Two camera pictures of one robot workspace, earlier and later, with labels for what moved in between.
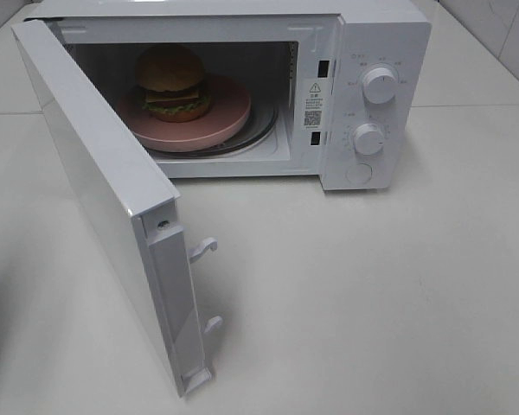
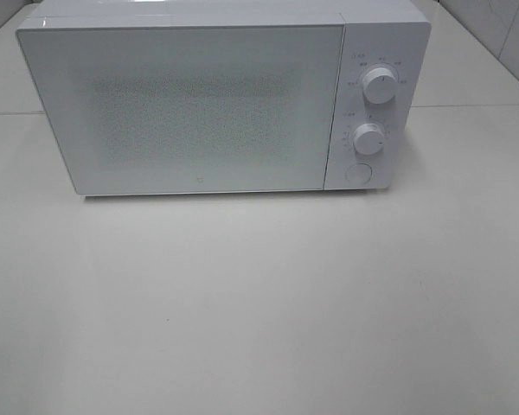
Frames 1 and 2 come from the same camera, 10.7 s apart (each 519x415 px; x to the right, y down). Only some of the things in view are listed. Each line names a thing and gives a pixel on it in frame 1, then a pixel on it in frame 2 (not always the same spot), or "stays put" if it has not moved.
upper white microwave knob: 380,85 stays put
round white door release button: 358,174 stays put
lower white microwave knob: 368,139 stays put
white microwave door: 134,197 → 152,109
